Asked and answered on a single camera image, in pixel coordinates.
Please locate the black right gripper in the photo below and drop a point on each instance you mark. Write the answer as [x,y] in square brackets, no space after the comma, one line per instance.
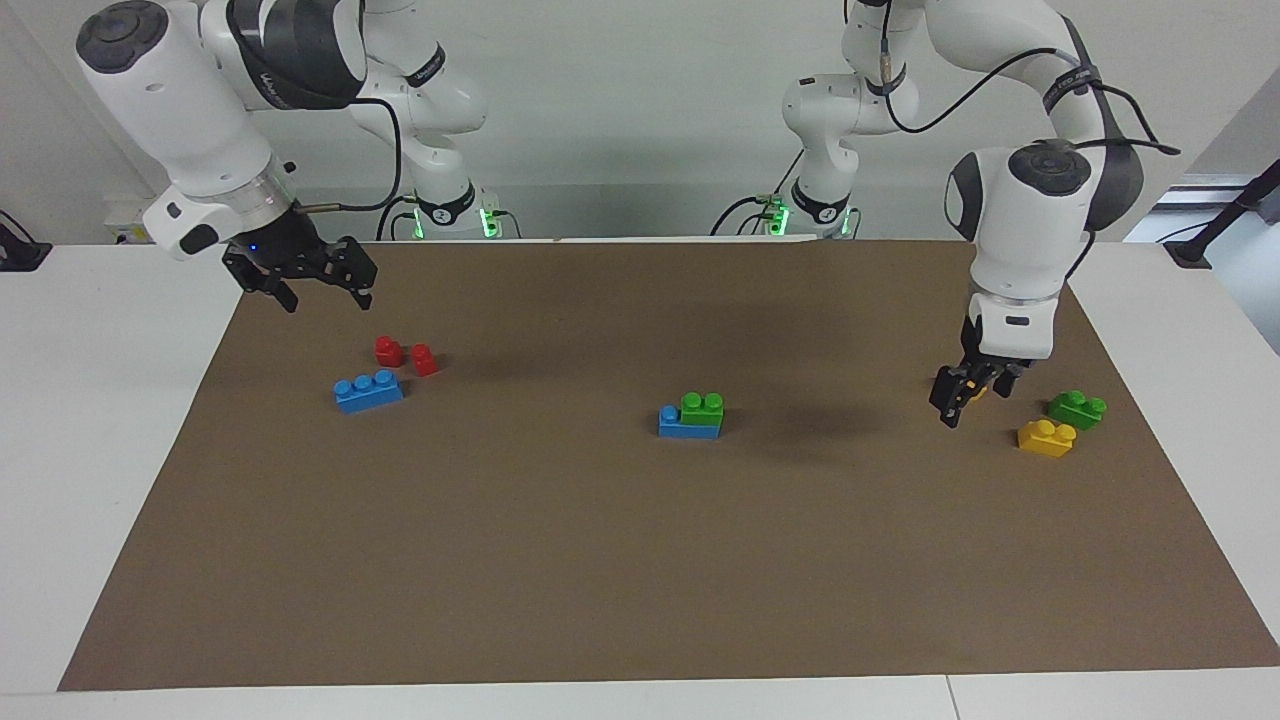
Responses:
[290,255]

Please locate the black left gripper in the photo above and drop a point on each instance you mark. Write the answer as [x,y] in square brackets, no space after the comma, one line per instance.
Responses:
[975,360]

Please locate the green two-stud toy brick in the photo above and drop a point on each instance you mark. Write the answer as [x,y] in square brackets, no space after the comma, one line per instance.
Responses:
[703,412]
[1078,410]

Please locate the blue three-stud toy brick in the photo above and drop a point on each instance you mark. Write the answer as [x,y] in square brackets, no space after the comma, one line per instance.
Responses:
[368,393]
[672,425]

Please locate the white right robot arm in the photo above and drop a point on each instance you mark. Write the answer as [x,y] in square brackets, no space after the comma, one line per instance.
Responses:
[190,110]

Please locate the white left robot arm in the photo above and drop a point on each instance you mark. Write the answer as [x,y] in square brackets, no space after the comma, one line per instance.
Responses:
[1020,230]

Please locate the red one-stud toy brick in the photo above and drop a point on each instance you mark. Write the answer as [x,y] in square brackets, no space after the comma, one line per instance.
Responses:
[388,352]
[425,361]

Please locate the black device on table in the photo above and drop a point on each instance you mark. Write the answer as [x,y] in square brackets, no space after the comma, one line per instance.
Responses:
[20,250]

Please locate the black stand pole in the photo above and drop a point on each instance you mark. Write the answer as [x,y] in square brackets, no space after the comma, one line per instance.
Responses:
[1225,212]

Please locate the brown table mat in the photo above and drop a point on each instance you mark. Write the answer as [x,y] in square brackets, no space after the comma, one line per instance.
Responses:
[640,560]

